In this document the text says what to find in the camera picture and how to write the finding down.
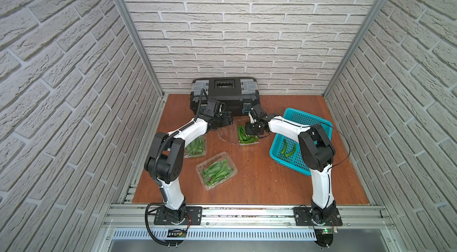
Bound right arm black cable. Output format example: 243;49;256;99
321;121;351;171

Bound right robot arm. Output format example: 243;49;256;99
245;104;342;226

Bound aluminium front rail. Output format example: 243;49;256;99
102;204;395;229

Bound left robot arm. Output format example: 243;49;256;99
144;99;233;224

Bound clear clamshell front container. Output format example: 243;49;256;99
196;152;238;190

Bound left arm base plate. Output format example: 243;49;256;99
154;206;203;225

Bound right corner metal post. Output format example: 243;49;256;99
322;0;387;98

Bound teal plastic basket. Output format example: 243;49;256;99
269;108;336;176

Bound left corner metal post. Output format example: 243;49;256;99
113;0;165;98

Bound clear clamshell container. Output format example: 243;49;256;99
196;152;238;190
184;136;207;158
217;116;270;146

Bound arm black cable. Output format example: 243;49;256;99
144;201;172;246
321;121;351;171

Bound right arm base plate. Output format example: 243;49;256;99
293;206;343;227

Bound corner metal post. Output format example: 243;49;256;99
322;0;387;98
113;0;165;98

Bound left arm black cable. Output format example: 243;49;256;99
144;201;172;246

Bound green peppers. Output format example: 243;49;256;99
279;140;297;158

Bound black plastic toolbox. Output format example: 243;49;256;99
190;77;261;116

